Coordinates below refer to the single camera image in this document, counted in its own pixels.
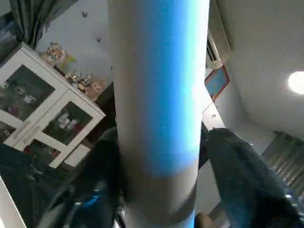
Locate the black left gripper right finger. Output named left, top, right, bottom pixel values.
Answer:
left=199, top=127, right=304, bottom=228

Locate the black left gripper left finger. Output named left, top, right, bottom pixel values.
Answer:
left=36, top=127, right=125, bottom=228

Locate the white plastic table leg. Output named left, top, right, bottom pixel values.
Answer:
left=107, top=0, right=210, bottom=228

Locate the white glass door cabinet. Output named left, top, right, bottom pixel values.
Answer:
left=0, top=43, right=106, bottom=170

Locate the beige plush toy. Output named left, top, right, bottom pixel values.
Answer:
left=85, top=78, right=106, bottom=101

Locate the round ceiling lamp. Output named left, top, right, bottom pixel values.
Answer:
left=287, top=70, right=304, bottom=95

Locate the white air conditioner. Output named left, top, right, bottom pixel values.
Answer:
left=206, top=0, right=232, bottom=70

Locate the white plush toy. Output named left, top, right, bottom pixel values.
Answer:
left=40, top=42, right=67, bottom=67

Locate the framed wall picture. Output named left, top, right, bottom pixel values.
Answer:
left=204, top=65, right=230, bottom=102

